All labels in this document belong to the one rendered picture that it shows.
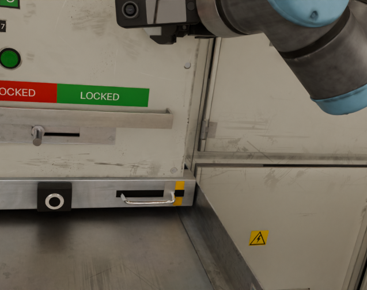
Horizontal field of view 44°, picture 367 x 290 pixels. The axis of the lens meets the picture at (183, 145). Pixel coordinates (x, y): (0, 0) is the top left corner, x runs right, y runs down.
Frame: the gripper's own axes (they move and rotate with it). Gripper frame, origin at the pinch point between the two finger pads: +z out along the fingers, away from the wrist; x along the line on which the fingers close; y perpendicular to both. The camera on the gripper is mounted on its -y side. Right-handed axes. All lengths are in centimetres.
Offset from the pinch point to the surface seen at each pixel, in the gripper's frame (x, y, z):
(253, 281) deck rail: -38.6, 6.1, -22.1
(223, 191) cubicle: -43, 42, 36
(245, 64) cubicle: -6, 42, 26
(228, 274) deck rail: -41.5, 8.3, -13.1
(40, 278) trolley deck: -39.6, -19.3, -2.7
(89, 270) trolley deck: -39.8, -11.9, -3.3
